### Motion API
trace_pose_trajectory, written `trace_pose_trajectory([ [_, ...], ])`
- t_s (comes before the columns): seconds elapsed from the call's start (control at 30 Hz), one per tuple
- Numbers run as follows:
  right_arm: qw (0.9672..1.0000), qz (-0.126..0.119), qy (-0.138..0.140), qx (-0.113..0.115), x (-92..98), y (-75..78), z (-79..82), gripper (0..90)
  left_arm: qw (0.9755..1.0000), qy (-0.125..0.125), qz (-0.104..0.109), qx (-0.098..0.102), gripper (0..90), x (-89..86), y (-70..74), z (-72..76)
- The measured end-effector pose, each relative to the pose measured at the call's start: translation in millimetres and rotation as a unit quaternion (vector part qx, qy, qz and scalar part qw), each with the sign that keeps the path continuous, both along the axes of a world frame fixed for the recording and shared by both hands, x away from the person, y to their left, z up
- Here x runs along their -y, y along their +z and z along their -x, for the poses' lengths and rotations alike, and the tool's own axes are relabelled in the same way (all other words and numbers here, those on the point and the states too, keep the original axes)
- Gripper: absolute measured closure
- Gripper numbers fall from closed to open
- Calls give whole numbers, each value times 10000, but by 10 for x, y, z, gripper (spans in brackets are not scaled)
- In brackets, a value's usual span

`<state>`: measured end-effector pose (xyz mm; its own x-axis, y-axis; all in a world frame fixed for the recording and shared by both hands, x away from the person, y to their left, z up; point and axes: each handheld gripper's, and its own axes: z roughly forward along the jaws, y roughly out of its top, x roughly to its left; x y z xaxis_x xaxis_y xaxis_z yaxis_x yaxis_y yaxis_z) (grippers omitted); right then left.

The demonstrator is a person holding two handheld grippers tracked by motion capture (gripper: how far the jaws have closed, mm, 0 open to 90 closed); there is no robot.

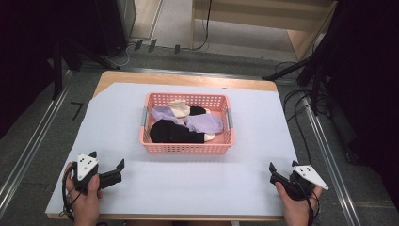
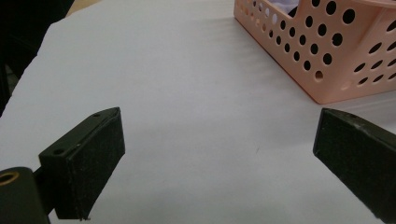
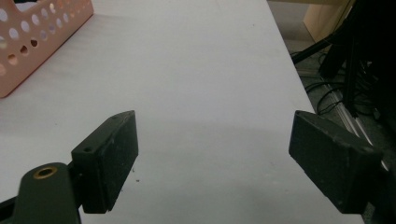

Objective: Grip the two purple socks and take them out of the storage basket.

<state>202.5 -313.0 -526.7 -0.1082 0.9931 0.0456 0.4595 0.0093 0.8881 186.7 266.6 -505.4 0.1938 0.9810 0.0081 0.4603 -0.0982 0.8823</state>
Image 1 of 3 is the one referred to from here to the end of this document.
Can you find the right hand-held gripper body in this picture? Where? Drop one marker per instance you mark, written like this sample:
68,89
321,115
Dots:
298,183

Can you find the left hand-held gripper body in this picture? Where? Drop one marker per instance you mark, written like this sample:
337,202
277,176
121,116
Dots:
84,168

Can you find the person's right hand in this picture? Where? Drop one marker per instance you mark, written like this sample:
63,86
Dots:
295,205

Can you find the person's left hand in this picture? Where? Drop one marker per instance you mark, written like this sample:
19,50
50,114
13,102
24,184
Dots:
85,201

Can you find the black sock with cream toe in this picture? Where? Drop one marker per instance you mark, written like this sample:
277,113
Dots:
175,133
197,110

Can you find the purple sock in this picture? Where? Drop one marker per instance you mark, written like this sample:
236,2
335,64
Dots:
205,123
163,113

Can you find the pink plastic basket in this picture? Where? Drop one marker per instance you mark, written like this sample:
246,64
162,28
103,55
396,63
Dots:
185,147

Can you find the white paper sheet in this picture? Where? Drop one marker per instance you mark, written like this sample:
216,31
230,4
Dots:
194,182

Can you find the black tripod stand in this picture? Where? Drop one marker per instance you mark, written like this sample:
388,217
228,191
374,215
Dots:
309,67
58,72

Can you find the black curtain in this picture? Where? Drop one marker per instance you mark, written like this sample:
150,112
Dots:
28,47
370,94

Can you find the wooden shelf unit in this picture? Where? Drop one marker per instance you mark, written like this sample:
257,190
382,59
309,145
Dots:
301,40

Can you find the dark cabinet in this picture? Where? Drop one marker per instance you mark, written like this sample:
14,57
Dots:
119,22

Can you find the aluminium floor rail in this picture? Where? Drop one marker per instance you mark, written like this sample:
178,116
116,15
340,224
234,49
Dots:
34,144
332,166

